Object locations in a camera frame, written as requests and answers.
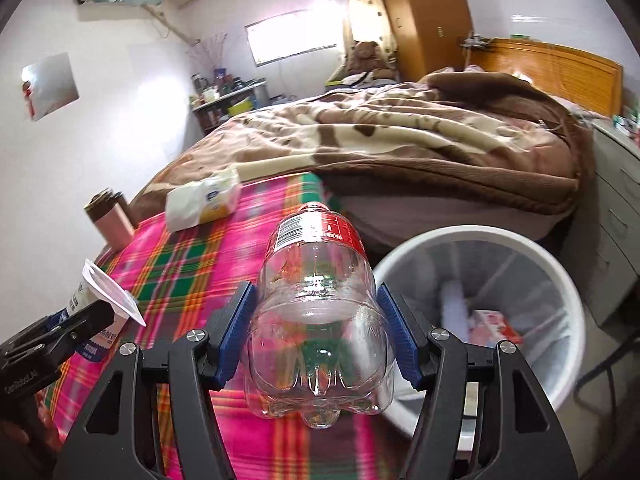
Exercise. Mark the wooden wardrobe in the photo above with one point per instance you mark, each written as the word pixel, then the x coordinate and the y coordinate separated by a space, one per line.
pixel 420 10

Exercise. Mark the white wall pipe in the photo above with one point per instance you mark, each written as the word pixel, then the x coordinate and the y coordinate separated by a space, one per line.
pixel 167 22

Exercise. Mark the dried branch decoration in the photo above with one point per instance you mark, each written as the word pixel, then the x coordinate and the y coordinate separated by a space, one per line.
pixel 207 50

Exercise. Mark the small green white boxes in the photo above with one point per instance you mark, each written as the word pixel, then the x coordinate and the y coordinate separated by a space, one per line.
pixel 627 127

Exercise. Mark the pink green plaid cloth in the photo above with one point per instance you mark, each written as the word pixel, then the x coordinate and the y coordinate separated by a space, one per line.
pixel 190 270

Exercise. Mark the white wall sheet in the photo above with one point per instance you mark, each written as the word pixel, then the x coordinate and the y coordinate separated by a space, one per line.
pixel 52 85

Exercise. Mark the brown beige patterned blanket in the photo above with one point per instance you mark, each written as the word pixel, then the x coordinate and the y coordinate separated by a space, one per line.
pixel 400 130

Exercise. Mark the small white shelf table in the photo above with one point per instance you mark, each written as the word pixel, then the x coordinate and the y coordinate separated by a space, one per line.
pixel 235 110

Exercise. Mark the yellow green box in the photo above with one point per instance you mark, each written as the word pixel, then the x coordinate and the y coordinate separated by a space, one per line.
pixel 336 79

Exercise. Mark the white trash bin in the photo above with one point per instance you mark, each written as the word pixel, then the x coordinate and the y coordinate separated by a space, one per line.
pixel 560 320

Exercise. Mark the grey nightstand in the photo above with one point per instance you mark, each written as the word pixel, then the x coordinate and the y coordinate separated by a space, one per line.
pixel 615 200

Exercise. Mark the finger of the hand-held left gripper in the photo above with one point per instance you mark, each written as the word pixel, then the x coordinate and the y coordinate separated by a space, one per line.
pixel 85 322

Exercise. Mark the brown teddy bear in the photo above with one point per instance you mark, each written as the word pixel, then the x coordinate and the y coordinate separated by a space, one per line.
pixel 365 55

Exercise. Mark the pink mug with brown lid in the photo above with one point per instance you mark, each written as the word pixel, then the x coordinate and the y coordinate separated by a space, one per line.
pixel 112 225

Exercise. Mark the grey bed mattress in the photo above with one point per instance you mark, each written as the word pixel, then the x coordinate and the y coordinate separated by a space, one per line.
pixel 400 220

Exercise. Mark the group of bottles and jars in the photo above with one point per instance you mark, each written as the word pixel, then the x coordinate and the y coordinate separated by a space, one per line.
pixel 222 87

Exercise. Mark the red hanging ornament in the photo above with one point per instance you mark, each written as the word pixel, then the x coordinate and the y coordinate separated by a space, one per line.
pixel 26 97

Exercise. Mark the white tissue pack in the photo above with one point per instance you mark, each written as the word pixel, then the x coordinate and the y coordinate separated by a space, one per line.
pixel 200 200

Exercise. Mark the blue white pouch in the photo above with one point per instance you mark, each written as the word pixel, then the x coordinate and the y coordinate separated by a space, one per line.
pixel 107 290

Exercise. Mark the clear plastic bottle red label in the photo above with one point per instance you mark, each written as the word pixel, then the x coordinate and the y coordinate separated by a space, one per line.
pixel 320 270

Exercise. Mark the brown and pink carton box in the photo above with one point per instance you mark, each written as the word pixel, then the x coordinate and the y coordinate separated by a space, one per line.
pixel 492 325

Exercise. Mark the wooden headboard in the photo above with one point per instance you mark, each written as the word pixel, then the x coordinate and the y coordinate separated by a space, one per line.
pixel 560 65

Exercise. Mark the bright window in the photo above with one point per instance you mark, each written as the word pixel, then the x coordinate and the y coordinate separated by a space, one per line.
pixel 290 37

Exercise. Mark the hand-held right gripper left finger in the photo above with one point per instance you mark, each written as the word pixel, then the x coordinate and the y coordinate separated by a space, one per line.
pixel 232 330

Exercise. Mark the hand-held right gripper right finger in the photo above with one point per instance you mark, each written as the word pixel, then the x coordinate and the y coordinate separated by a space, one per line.
pixel 400 335

